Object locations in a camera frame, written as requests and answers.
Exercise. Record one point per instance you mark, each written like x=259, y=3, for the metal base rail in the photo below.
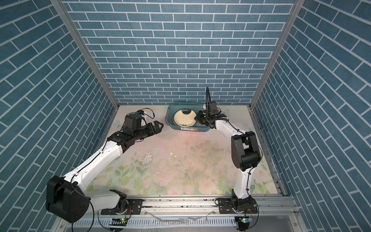
x=167, y=211

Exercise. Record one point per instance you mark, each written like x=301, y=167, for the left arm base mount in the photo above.
x=124, y=205

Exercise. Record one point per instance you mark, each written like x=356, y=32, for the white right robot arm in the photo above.
x=245, y=155

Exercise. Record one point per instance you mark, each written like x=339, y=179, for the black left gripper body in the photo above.
x=146, y=131

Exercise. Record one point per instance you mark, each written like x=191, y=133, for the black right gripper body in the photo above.
x=203, y=119

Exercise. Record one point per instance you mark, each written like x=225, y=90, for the cream plate dark spot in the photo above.
x=185, y=118

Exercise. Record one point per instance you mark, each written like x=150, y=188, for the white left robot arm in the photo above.
x=67, y=196

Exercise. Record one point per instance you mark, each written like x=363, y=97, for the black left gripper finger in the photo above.
x=156, y=131
x=158, y=124

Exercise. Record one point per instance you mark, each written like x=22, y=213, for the teal plastic bin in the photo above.
x=174, y=107

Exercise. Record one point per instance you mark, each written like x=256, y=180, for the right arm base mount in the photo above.
x=238, y=206

